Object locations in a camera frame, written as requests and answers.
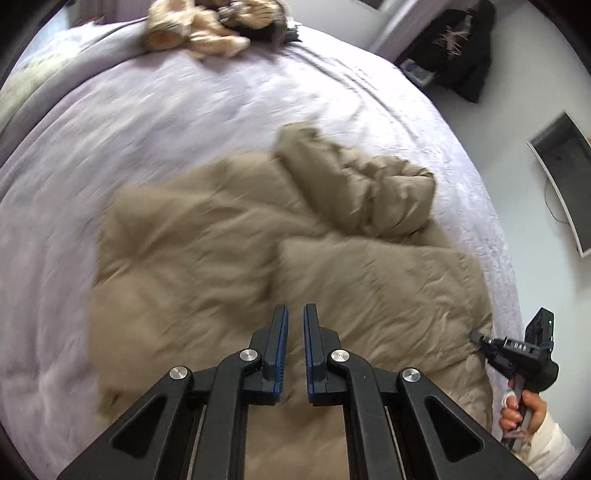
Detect tan puffer jacket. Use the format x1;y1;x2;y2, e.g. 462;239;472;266
88;124;493;479

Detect dark clothes behind pile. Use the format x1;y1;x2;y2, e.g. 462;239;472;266
256;18;300;47

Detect black hanging coat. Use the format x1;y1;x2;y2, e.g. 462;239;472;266
398;1;496;103

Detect lavender quilted bedspread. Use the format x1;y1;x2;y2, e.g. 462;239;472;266
1;22;523;479

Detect wall-mounted television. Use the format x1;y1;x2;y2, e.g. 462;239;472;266
527;112;591;258

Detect white sleeve forearm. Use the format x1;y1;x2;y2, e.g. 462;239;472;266
515;413;580;480

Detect person right hand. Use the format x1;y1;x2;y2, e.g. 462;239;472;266
498;389;550;435

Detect striped beige clothes pile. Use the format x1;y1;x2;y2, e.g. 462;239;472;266
145;1;293;60

